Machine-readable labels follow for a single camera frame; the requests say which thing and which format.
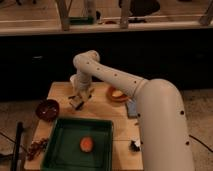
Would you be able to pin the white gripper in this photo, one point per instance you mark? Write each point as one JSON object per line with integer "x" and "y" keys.
{"x": 83, "y": 91}

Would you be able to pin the black tan board eraser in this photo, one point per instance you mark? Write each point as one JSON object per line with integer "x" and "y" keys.
{"x": 76, "y": 102}

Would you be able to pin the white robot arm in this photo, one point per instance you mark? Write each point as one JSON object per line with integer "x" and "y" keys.
{"x": 159, "y": 105}

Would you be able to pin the white paper cup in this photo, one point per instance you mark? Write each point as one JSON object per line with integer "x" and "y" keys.
{"x": 73, "y": 81}

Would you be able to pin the yellow banana toy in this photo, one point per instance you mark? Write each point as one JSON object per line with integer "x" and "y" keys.
{"x": 117, "y": 94}

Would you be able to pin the dark brown bowl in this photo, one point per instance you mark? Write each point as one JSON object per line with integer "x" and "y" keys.
{"x": 47, "y": 110}

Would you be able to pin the blue sponge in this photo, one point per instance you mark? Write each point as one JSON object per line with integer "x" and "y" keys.
{"x": 131, "y": 109}

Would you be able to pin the orange round toy food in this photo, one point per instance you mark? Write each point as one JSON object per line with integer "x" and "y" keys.
{"x": 86, "y": 144}

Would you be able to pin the green plastic tray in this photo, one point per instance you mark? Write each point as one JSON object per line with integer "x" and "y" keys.
{"x": 63, "y": 152}

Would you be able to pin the red grape bunch toy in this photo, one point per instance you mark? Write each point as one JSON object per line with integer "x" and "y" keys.
{"x": 36, "y": 148}

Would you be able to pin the black pole stand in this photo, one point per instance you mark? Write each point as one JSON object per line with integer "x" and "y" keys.
{"x": 17, "y": 145}

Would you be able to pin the white handled black brush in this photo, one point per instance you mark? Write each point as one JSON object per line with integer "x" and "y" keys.
{"x": 134, "y": 146}

